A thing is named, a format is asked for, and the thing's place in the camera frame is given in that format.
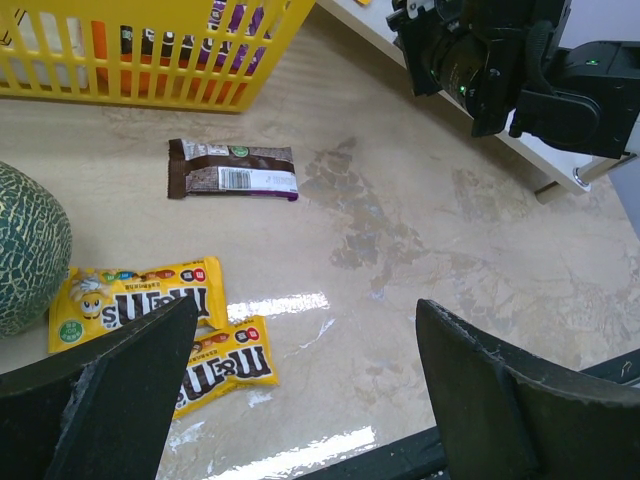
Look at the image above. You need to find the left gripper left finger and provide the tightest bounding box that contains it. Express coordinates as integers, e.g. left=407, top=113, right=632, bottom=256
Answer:
left=1, top=297, right=197, bottom=479

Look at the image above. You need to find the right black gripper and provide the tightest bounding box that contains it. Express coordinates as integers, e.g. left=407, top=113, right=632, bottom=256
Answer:
left=387, top=0, right=571, bottom=137

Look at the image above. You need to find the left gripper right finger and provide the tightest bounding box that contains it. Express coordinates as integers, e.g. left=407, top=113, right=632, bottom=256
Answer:
left=416, top=300, right=639, bottom=479

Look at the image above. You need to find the yellow M&M's bag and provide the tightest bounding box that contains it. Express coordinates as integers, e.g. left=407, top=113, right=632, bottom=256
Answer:
left=173, top=316, right=279, bottom=419
left=48, top=256, right=228, bottom=354

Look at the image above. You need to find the brown chocolate bar wrapper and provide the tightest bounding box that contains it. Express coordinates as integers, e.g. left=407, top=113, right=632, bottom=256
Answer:
left=167, top=139, right=299, bottom=201

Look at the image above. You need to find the green round melon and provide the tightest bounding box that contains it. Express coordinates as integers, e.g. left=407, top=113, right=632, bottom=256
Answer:
left=1, top=163, right=72, bottom=338

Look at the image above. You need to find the yellow plastic shopping basket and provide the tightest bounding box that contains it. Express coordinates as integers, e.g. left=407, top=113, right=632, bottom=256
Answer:
left=1, top=1, right=314, bottom=113

